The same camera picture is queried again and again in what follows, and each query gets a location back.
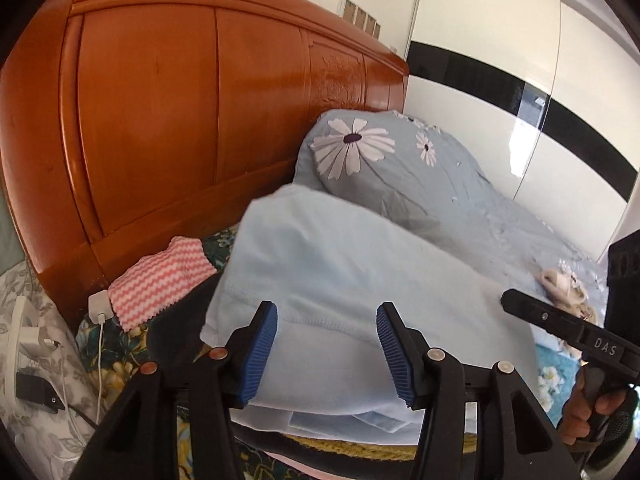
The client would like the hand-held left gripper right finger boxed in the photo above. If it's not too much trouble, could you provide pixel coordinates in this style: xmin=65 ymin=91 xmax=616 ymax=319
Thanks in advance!
xmin=376 ymin=301 xmax=583 ymax=480

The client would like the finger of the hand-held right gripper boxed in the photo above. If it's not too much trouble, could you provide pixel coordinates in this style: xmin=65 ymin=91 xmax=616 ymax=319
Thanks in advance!
xmin=501 ymin=287 xmax=586 ymax=350

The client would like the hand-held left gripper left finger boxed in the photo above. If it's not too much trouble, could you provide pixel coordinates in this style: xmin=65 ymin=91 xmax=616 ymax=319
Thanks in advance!
xmin=67 ymin=300 xmax=278 ymax=480

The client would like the light blue garment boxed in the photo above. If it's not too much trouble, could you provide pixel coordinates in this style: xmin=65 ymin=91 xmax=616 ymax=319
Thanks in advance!
xmin=200 ymin=185 xmax=538 ymax=433

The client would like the person's right hand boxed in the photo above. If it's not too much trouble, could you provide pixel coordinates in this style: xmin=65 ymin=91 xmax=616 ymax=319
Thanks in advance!
xmin=557 ymin=367 xmax=628 ymax=446

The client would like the beige sweater with yellow print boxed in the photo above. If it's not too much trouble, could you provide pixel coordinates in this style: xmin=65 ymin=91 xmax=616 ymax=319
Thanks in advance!
xmin=540 ymin=267 xmax=601 ymax=346

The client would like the teal floral blanket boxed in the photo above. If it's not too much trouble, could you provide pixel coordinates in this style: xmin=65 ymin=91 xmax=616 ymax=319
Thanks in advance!
xmin=75 ymin=222 xmax=583 ymax=480

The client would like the black garment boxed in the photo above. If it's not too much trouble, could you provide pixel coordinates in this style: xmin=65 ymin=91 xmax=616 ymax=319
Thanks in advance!
xmin=147 ymin=275 xmax=421 ymax=466

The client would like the grey-blue daisy quilt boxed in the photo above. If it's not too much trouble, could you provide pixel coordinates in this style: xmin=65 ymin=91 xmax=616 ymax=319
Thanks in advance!
xmin=400 ymin=125 xmax=613 ymax=311

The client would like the pink striped cloth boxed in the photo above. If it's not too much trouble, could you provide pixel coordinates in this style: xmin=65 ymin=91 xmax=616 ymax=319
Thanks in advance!
xmin=108 ymin=237 xmax=219 ymax=332

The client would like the white charger plug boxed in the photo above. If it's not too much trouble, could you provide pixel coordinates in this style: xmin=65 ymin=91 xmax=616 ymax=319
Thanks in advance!
xmin=88 ymin=290 xmax=117 ymax=326

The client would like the grey-blue daisy pillow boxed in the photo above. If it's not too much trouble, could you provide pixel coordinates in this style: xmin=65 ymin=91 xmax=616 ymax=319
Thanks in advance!
xmin=292 ymin=108 xmax=496 ymax=233

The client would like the black power adapter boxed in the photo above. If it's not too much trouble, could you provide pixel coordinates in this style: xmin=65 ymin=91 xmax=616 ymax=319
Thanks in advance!
xmin=15 ymin=371 xmax=66 ymax=415

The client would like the pale floral bed sheet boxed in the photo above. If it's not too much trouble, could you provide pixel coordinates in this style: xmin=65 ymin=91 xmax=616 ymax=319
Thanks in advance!
xmin=0 ymin=260 xmax=111 ymax=480

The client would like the white power strip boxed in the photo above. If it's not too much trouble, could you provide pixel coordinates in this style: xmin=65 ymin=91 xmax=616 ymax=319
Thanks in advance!
xmin=7 ymin=296 xmax=63 ymax=396

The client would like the wooden bed headboard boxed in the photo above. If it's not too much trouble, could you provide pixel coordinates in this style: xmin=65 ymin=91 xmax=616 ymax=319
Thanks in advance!
xmin=0 ymin=0 xmax=411 ymax=318

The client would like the white wardrobe with black stripe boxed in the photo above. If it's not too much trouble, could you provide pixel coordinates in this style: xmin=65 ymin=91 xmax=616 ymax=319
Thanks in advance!
xmin=402 ymin=0 xmax=640 ymax=263

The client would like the white charging cable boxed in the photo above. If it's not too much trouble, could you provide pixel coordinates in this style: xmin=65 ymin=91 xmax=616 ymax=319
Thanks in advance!
xmin=95 ymin=315 xmax=109 ymax=426

